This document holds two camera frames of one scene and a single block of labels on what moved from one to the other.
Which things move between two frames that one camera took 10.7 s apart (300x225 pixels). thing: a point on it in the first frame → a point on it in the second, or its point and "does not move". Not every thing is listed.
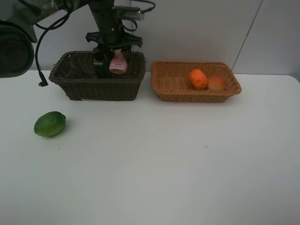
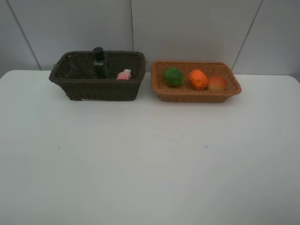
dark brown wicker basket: [75, 71] does not move
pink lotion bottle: [118, 64] → [125, 75]
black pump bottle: [101, 63] does not move
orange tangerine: [198, 79] does not move
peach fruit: [216, 82] does not move
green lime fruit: [50, 124] → [172, 77]
